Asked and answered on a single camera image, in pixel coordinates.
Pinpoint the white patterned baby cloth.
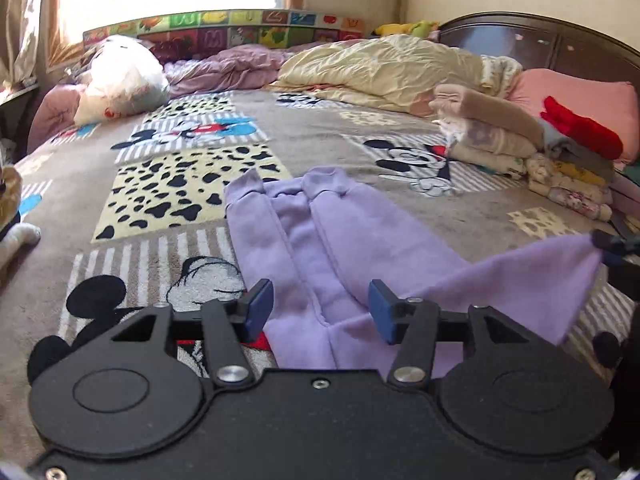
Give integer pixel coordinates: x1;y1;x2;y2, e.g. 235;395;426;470
480;55;523;98

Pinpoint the cream quilt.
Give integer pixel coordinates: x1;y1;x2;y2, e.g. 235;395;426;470
265;35;486;118

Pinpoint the sheer grey curtain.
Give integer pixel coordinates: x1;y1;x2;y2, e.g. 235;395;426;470
0;0;48;86

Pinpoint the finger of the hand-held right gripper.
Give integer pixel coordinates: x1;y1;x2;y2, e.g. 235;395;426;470
590;228;640;257
603;253;640;271

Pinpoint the lilac sweatshirt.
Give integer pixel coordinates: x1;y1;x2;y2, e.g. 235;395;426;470
223;166;603;381

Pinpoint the pile of printed folded clothes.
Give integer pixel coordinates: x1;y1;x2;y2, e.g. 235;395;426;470
525;127;640;223

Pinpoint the mauve quilt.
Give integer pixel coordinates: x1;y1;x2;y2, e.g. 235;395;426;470
27;42;321;153

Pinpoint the colourful alphabet foam mat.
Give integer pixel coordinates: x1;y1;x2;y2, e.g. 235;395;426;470
82;8;366;61

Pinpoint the wheat printed curtain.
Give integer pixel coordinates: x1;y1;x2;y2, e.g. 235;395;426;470
45;0;86;71

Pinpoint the red garment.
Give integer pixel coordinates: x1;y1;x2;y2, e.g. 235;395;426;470
540;96;624;161

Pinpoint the stack of dark folded clothes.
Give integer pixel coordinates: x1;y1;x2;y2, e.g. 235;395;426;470
0;165;42;271

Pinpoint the white plastic bag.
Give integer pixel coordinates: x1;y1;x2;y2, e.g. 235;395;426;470
74;35;172;126

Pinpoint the yellow plush toy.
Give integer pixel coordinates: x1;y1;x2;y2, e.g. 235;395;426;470
374;22;416;37

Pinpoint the stack of pale folded clothes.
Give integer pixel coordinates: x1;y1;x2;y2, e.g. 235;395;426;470
431;83;547;179

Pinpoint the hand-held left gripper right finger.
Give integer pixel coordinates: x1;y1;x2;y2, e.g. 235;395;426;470
367;280;531;390

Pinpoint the dark cluttered desk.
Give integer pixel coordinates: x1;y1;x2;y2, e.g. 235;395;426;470
0;82;41;161

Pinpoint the pink pillow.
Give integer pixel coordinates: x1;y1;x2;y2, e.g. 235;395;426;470
507;67;640;166

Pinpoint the dark wooden headboard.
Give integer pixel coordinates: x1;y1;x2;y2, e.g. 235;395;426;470
437;12;640;96

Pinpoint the cartoon mouse printed blanket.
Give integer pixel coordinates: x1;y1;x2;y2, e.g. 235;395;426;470
0;89;640;456

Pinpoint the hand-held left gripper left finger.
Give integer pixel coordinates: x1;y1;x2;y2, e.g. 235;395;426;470
110;278;275;390

